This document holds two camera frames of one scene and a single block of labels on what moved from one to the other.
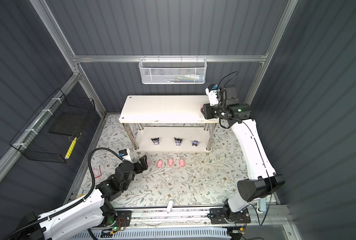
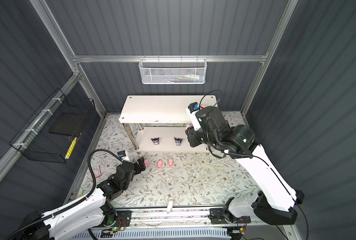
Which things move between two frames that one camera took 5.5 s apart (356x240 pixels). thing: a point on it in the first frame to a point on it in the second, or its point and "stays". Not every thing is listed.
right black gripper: (206, 111) to (189, 132)
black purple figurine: (155, 141) stays
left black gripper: (143, 164) stays
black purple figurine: (178, 141) stays
